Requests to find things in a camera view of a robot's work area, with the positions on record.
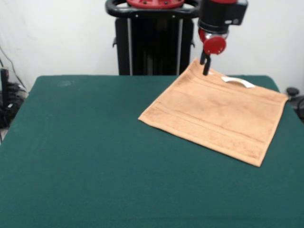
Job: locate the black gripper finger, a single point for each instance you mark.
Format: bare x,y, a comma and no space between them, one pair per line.
206,66
202,58

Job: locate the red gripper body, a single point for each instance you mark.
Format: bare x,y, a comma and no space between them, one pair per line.
215,45

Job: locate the tan terry towel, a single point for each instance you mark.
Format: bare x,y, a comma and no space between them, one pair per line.
213,114

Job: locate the dark green table cloth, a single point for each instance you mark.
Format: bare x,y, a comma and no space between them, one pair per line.
71,166

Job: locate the black box with red mark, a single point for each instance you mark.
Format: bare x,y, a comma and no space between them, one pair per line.
3,90

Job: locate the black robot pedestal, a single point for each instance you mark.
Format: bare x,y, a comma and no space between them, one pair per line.
154,47

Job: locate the red robot base plate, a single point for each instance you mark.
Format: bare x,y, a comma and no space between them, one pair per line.
154,3

